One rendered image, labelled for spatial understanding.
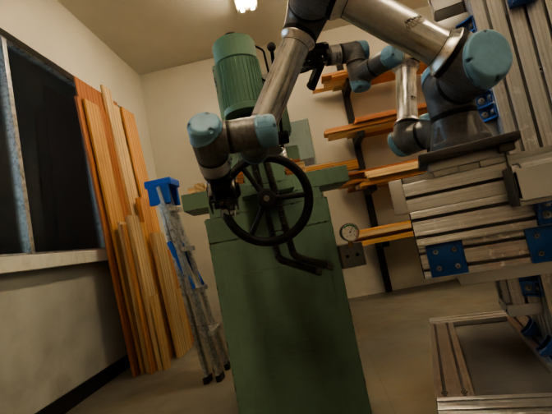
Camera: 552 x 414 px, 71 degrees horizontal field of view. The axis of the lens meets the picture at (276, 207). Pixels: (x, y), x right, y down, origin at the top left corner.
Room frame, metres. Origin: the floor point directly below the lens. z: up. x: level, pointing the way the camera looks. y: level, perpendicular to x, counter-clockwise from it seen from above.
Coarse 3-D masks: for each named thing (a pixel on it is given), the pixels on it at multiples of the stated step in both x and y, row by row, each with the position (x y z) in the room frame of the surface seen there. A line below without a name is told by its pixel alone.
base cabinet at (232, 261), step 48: (240, 240) 1.35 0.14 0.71; (240, 288) 1.34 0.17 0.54; (288, 288) 1.35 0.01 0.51; (336, 288) 1.36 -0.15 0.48; (240, 336) 1.34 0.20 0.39; (288, 336) 1.35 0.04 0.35; (336, 336) 1.36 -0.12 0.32; (240, 384) 1.34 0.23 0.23; (288, 384) 1.35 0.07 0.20; (336, 384) 1.36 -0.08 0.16
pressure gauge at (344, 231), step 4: (344, 224) 1.30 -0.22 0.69; (348, 224) 1.31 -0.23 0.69; (352, 224) 1.31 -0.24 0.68; (340, 228) 1.33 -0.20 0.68; (344, 228) 1.31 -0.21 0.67; (348, 228) 1.31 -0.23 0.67; (352, 228) 1.31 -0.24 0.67; (356, 228) 1.31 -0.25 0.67; (340, 232) 1.31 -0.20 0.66; (344, 232) 1.31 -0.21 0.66; (348, 232) 1.31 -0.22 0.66; (352, 232) 1.31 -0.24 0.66; (356, 232) 1.31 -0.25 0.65; (340, 236) 1.33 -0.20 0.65; (344, 236) 1.31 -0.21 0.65; (348, 236) 1.31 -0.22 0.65; (352, 236) 1.31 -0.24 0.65; (356, 236) 1.31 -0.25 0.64; (344, 240) 1.33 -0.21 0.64; (348, 240) 1.30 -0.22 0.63; (352, 240) 1.30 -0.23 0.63; (348, 244) 1.33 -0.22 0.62; (352, 244) 1.33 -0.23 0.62
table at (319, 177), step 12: (324, 168) 1.37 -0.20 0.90; (336, 168) 1.37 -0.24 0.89; (288, 180) 1.26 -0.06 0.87; (312, 180) 1.36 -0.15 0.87; (324, 180) 1.37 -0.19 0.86; (336, 180) 1.37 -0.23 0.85; (348, 180) 1.37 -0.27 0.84; (204, 192) 1.34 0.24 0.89; (252, 192) 1.26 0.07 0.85; (192, 204) 1.34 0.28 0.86; (204, 204) 1.34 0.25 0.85
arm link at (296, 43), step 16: (288, 16) 0.95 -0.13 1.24; (288, 32) 0.95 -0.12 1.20; (304, 32) 0.94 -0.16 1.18; (320, 32) 0.98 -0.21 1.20; (288, 48) 0.94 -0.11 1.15; (304, 48) 0.96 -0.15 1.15; (272, 64) 0.97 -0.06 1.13; (288, 64) 0.94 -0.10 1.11; (272, 80) 0.94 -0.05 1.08; (288, 80) 0.95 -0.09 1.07; (272, 96) 0.94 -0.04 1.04; (288, 96) 0.97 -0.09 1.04; (256, 112) 0.95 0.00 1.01; (272, 112) 0.94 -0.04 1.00; (256, 160) 0.97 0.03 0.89
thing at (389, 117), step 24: (336, 72) 3.29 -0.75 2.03; (384, 72) 3.43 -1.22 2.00; (360, 120) 3.26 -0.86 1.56; (384, 120) 3.30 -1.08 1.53; (360, 144) 3.71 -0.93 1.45; (360, 168) 3.74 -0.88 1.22; (384, 168) 3.32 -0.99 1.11; (408, 168) 3.21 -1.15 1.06; (360, 240) 3.40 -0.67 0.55; (384, 240) 3.30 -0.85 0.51; (384, 264) 3.73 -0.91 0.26; (384, 288) 3.79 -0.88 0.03
